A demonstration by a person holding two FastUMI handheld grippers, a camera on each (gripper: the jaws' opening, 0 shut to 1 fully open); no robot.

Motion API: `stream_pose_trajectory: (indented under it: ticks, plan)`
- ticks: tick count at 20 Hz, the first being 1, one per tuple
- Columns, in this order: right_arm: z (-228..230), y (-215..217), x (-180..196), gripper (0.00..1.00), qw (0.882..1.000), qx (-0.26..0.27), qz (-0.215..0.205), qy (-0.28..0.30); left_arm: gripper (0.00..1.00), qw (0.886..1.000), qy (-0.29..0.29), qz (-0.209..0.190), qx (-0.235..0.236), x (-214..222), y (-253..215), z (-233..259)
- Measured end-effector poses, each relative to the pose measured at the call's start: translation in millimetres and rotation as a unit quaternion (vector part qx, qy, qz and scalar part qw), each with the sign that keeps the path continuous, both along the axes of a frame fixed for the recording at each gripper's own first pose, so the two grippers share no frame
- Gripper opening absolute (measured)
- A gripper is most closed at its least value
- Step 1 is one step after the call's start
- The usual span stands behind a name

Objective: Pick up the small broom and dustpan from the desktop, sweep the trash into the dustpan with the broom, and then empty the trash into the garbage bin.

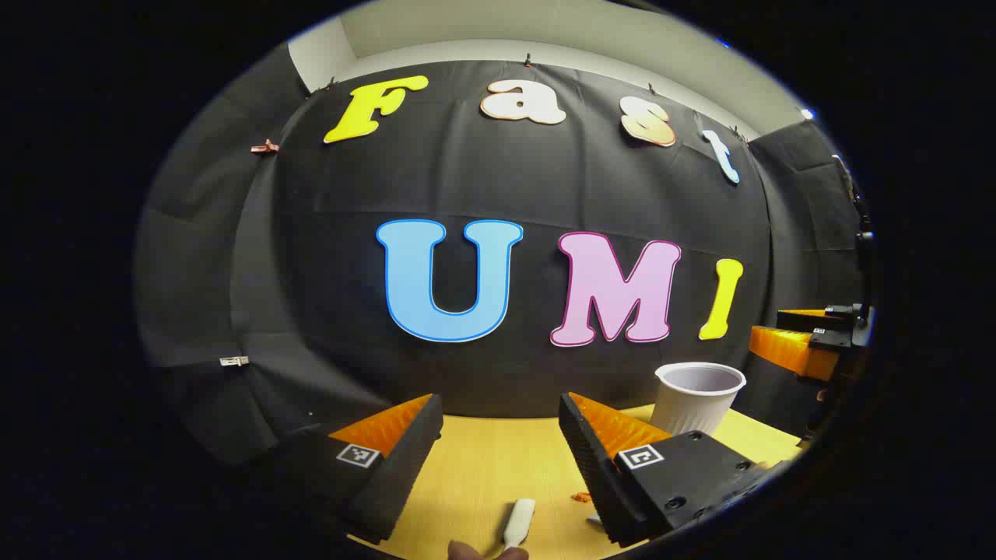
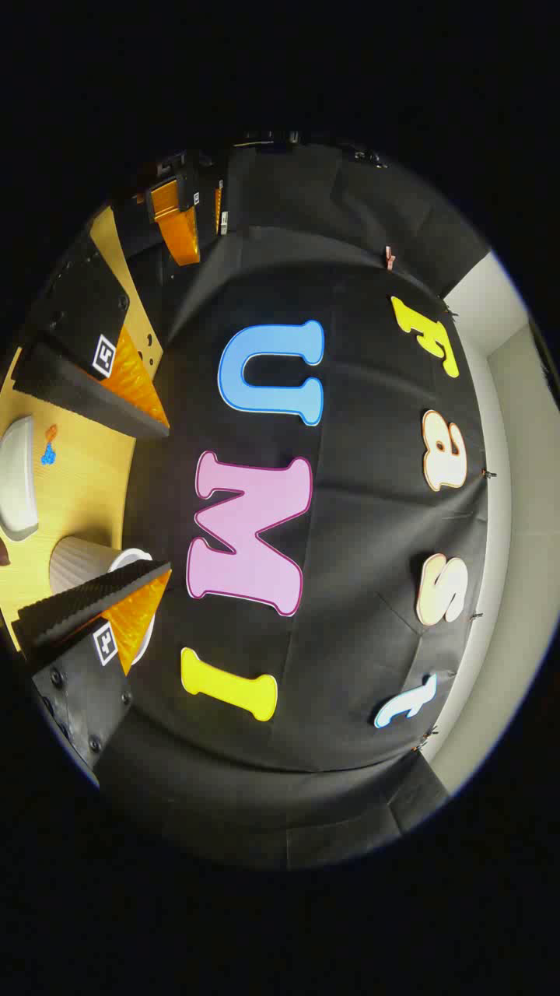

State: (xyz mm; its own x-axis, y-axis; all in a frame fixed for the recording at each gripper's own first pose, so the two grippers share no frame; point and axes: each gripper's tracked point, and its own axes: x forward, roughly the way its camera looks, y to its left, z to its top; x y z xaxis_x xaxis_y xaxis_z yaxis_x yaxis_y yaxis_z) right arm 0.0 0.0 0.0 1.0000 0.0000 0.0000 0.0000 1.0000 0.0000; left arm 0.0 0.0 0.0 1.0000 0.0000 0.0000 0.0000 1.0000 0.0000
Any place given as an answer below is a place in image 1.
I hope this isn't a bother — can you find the white ribbed garbage bin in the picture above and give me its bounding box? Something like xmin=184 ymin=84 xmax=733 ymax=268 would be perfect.
xmin=654 ymin=362 xmax=748 ymax=436

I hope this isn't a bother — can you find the wooden desktop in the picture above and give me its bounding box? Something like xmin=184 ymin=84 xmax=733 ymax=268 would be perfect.
xmin=346 ymin=403 xmax=806 ymax=560

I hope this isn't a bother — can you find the small white broom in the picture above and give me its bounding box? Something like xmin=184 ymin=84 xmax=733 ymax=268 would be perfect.
xmin=502 ymin=498 xmax=538 ymax=550

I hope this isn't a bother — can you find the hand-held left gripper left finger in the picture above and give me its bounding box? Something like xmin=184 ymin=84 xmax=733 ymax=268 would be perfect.
xmin=257 ymin=393 xmax=444 ymax=545

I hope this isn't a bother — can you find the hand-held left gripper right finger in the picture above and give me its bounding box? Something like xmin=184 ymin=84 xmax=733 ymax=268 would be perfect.
xmin=558 ymin=391 xmax=791 ymax=548

